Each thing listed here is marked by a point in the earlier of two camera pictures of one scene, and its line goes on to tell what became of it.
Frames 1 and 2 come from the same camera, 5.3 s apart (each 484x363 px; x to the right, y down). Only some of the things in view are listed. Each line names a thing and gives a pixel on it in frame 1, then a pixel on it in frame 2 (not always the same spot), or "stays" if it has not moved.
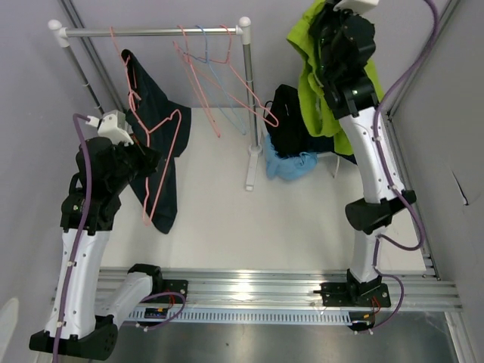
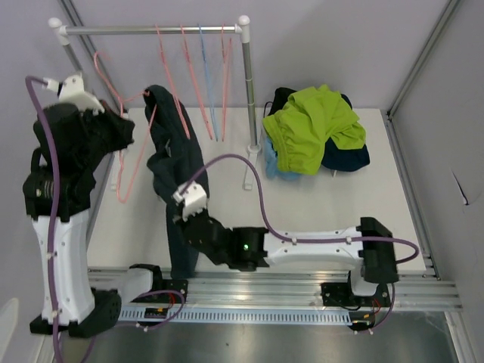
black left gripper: x=148 y=156 -> x=122 y=127
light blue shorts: x=288 y=168 stays
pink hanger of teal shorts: x=131 y=92 -> x=122 y=113
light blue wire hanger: x=206 y=62 -> x=212 y=97
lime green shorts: x=318 y=116 -> x=299 y=130
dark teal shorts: x=154 y=117 -> x=174 y=162
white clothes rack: x=243 y=31 stays
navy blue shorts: x=324 y=144 -> x=345 y=159
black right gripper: x=324 y=15 -> x=203 y=212
